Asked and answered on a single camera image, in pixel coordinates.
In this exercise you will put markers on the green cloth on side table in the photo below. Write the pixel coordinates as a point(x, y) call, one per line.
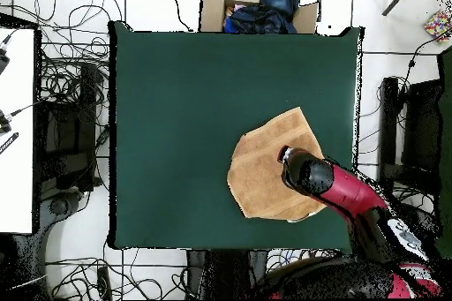
point(445, 138)

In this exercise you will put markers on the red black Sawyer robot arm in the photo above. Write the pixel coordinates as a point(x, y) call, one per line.
point(353, 191)

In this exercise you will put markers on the dark round stand base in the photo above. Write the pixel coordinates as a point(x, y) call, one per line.
point(432, 227)

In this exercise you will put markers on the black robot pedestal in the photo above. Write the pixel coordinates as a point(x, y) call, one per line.
point(222, 272)

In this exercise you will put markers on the white side desk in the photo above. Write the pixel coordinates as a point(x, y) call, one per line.
point(17, 174)

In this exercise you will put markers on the colourful dotted cloth item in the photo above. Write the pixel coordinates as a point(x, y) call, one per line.
point(438, 25)

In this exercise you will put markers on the black power strip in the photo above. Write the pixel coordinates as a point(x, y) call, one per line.
point(103, 281)

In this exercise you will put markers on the tan terry towel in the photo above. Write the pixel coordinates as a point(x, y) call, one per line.
point(257, 181)

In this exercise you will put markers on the brown cardboard box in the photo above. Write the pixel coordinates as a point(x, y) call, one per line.
point(212, 15)

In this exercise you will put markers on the dark green table cloth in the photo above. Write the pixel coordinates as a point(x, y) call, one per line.
point(176, 85)

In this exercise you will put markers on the dark blue clothing pile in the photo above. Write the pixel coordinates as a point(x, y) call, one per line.
point(268, 11)

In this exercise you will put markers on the black floor stand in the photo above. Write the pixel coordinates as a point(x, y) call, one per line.
point(67, 159)
point(420, 128)

